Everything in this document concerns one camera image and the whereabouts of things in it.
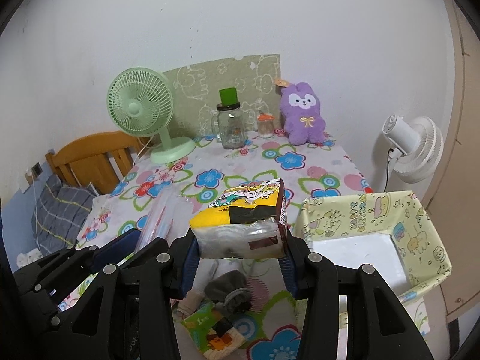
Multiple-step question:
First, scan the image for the pink packet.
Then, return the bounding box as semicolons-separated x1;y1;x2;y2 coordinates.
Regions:
135;187;177;253

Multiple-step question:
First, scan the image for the grey drawstring pouch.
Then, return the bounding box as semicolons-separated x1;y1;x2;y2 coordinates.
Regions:
204;270;252;317

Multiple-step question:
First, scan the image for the yellow black tissue pack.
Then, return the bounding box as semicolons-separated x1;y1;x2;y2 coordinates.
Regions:
190;178;288;259

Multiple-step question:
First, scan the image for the grey plaid blanket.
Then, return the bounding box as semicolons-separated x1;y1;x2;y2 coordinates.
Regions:
32;174;97;256

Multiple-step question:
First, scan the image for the floral tablecloth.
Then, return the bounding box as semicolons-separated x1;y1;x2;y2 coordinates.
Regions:
55;130;432;360

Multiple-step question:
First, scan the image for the wooden chair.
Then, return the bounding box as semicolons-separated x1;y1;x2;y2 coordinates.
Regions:
46;131;147;194

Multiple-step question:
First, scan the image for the yellow cartoon storage box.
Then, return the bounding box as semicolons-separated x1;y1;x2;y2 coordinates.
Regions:
292;189;454;304

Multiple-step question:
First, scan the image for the green desk fan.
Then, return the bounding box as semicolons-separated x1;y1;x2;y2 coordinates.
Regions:
106;67;195;164

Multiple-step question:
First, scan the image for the beige door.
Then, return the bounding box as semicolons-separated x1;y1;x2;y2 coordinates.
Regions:
424;0;479;322

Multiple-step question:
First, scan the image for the glass jar with black lid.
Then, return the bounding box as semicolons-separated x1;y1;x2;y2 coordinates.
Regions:
211;102;246;150

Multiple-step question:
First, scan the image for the green patterned board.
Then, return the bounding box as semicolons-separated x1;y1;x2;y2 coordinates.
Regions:
164;54;281;137

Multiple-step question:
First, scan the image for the white standing fan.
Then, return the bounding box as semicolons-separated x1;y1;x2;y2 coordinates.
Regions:
382;115;444;185

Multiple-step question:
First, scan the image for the green plastic cup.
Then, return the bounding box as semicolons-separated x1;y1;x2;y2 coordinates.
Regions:
219;87;239;107

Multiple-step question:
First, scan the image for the small jar orange lid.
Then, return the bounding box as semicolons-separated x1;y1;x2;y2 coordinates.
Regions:
257;113;275;138

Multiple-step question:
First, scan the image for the purple plush bunny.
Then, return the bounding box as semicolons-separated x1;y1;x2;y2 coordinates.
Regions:
279;82;326;146

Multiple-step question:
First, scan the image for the black fan cable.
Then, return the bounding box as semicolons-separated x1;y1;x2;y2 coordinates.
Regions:
382;152;395;193

